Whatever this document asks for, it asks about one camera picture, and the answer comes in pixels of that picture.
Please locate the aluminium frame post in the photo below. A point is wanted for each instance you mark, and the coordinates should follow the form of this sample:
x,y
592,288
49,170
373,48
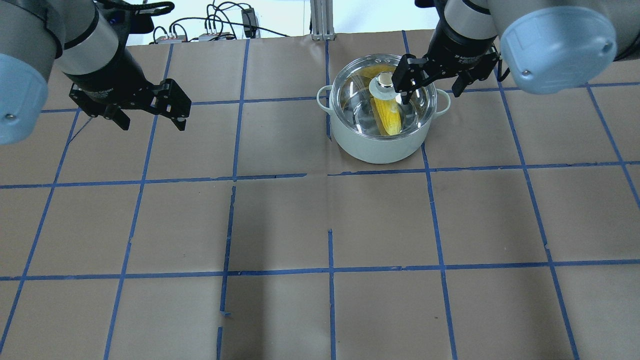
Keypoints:
x,y
322,20

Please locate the yellow corn cob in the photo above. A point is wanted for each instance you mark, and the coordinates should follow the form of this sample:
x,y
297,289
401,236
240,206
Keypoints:
x,y
383,96

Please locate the glass pot lid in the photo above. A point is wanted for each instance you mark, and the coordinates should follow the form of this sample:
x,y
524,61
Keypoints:
x,y
362,97

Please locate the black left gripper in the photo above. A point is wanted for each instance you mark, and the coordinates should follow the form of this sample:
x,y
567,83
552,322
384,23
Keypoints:
x,y
107,70

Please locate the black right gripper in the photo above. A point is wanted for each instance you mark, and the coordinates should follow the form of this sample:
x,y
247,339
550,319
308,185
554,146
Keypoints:
x,y
459,46

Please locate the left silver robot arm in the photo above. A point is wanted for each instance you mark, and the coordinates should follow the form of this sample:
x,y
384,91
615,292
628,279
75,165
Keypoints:
x,y
86,40

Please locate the pale green cooking pot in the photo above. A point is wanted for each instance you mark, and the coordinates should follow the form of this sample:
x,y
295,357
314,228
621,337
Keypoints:
x,y
370,150

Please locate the brown paper table cover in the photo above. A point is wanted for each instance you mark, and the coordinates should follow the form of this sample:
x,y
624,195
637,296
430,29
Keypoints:
x,y
513,233

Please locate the small circuit board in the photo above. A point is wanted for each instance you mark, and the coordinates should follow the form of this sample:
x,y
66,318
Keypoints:
x,y
205,37
165,39

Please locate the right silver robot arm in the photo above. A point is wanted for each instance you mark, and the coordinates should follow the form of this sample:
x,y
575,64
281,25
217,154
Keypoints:
x,y
548,45

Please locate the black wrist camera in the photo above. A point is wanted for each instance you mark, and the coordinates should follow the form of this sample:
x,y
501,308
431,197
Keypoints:
x,y
127,18

